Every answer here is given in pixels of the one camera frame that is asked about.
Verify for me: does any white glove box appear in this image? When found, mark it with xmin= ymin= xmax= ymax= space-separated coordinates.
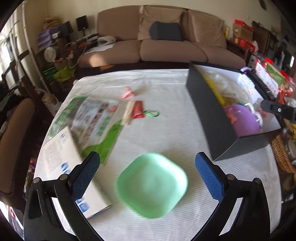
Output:
xmin=41 ymin=126 xmax=112 ymax=220

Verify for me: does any black remote control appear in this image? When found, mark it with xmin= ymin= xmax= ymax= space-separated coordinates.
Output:
xmin=244 ymin=70 xmax=276 ymax=101

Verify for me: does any wooden chair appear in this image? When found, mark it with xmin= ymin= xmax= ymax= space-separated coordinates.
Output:
xmin=1 ymin=50 xmax=45 ymax=110

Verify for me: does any wicker basket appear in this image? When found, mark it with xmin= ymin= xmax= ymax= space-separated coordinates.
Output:
xmin=271 ymin=135 xmax=295 ymax=174

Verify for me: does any striped white tablecloth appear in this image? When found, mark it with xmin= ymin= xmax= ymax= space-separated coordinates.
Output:
xmin=33 ymin=68 xmax=282 ymax=241

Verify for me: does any pink clip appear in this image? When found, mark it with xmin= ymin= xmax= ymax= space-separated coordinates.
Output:
xmin=121 ymin=87 xmax=135 ymax=99

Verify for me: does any red sachet packet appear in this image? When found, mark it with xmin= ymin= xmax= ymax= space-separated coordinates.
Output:
xmin=132 ymin=100 xmax=144 ymax=119

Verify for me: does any green plastic square dish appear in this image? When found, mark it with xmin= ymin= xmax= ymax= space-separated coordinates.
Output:
xmin=115 ymin=153 xmax=188 ymax=219

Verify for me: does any red white snack bag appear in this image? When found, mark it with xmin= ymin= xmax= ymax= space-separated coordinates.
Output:
xmin=255 ymin=59 xmax=280 ymax=97

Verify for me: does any green carabiner clip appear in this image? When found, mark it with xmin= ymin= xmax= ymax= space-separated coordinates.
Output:
xmin=144 ymin=109 xmax=159 ymax=118

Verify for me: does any black speaker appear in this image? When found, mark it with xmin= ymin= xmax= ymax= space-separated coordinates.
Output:
xmin=76 ymin=15 xmax=89 ymax=31

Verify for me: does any white ring toy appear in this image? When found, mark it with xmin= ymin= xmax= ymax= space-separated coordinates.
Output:
xmin=244 ymin=103 xmax=263 ymax=128

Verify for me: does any purple round lid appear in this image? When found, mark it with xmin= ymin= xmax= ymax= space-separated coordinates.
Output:
xmin=240 ymin=66 xmax=252 ymax=73

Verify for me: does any white plastic bag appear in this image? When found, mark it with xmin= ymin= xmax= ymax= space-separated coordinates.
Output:
xmin=203 ymin=71 xmax=252 ymax=107

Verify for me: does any dark blue cushion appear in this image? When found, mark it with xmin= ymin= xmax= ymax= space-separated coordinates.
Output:
xmin=149 ymin=21 xmax=183 ymax=41

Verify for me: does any purple plastic bowl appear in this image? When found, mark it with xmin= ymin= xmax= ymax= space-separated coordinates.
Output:
xmin=224 ymin=104 xmax=261 ymax=138

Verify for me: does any black storage box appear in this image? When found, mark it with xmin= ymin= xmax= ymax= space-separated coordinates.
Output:
xmin=186 ymin=61 xmax=282 ymax=161

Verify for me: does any round clock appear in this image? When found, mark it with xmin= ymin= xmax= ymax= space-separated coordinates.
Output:
xmin=44 ymin=47 xmax=57 ymax=63

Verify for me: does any brown sofa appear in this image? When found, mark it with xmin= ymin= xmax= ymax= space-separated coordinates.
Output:
xmin=78 ymin=5 xmax=246 ymax=69

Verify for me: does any green seaweed snack bag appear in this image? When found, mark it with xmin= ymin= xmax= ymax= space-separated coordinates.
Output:
xmin=48 ymin=96 xmax=126 ymax=165

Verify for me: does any yellow box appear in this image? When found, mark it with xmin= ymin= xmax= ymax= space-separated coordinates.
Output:
xmin=203 ymin=76 xmax=225 ymax=108

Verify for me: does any cardboard box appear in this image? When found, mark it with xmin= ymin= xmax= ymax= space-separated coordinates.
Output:
xmin=232 ymin=23 xmax=253 ymax=42

